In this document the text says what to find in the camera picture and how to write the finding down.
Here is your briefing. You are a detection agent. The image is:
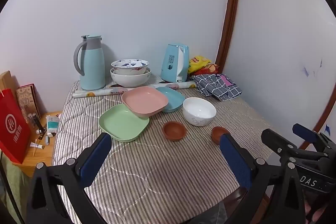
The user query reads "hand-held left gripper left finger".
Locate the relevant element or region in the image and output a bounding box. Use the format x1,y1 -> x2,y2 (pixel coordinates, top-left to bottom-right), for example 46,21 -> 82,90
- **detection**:
26,132 -> 113,224

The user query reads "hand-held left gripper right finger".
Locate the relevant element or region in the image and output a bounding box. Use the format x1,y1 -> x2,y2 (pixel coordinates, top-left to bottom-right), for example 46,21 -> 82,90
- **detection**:
219,133 -> 306,224

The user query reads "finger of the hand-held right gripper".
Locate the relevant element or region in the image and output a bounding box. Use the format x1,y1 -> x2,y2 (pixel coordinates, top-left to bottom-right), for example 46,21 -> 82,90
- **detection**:
292,123 -> 336,155
261,128 -> 328,165

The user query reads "small brown bowl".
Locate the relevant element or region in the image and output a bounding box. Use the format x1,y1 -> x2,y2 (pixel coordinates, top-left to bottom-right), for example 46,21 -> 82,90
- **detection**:
162,121 -> 187,141
211,126 -> 230,145

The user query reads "green plastic plate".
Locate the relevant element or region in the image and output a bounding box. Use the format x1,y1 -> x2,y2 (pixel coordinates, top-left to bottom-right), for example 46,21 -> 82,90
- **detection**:
99,104 -> 150,142

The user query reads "plain white ceramic bowl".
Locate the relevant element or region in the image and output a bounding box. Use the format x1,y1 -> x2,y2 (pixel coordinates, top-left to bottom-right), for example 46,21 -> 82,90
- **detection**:
183,97 -> 217,126

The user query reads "pink plastic plate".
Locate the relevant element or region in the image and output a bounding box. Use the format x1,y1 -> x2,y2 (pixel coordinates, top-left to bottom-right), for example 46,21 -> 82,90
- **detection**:
121,86 -> 169,117

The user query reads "blue plastic plate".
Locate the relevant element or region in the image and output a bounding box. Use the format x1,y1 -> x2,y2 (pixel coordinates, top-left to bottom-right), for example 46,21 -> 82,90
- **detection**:
155,86 -> 186,113

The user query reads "brown wooden trim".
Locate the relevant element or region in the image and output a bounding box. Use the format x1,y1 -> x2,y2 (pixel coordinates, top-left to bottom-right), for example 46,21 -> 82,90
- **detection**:
299,97 -> 336,150

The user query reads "teal and white carton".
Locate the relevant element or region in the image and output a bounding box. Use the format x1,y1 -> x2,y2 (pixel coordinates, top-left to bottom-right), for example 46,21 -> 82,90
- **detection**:
46,115 -> 60,134

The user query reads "wooden side table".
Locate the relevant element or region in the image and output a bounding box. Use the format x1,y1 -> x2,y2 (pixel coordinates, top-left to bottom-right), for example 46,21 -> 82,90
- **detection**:
18,111 -> 62,178

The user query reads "fruit printed film roll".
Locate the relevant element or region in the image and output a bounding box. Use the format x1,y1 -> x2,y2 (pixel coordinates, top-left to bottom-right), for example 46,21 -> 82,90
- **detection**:
73,81 -> 197,99

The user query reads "striped quilted blanket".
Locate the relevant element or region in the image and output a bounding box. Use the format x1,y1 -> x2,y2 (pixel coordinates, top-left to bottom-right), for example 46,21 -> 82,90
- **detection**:
51,74 -> 275,224

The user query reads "black cylindrical bottle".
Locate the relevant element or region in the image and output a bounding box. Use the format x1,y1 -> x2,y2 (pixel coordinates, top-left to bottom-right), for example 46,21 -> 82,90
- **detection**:
28,113 -> 47,133

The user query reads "grey checked folded cloth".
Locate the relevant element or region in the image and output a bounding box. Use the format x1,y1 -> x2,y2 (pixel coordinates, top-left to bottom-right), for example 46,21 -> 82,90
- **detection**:
193,73 -> 243,101

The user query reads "large white ceramic bowl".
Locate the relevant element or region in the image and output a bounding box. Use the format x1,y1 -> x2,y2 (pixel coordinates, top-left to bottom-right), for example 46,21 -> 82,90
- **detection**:
110,67 -> 152,88

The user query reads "green cloth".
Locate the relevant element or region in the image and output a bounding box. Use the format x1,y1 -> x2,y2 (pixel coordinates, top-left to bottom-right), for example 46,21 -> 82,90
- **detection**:
0,151 -> 33,224

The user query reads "red paper bag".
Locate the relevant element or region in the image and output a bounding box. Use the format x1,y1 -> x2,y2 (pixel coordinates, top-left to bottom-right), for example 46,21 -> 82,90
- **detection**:
0,89 -> 32,164

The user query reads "light teal thermos jug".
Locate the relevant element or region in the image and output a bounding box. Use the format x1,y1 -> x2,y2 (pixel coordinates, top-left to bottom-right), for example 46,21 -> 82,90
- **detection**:
73,34 -> 106,91

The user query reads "orange chip bag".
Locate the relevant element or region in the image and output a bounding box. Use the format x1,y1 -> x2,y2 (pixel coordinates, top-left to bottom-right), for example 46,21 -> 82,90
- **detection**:
189,64 -> 219,76

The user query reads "fish patterned ceramic bowl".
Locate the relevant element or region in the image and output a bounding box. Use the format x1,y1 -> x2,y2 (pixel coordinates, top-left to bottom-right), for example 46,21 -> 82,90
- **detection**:
111,59 -> 149,75

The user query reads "yellow chip bag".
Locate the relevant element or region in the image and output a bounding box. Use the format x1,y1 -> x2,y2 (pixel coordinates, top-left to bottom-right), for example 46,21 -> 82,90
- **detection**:
188,55 -> 212,74

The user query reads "light blue electric kettle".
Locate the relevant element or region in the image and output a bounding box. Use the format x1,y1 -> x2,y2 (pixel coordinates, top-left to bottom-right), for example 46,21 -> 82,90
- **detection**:
160,43 -> 190,83

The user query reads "light wooden board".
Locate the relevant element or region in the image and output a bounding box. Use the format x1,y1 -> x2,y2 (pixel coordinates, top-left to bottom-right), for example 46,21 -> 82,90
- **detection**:
0,70 -> 17,91

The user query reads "brown wooden door frame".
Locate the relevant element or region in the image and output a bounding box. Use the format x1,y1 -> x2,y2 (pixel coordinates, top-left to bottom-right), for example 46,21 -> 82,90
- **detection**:
216,0 -> 241,74

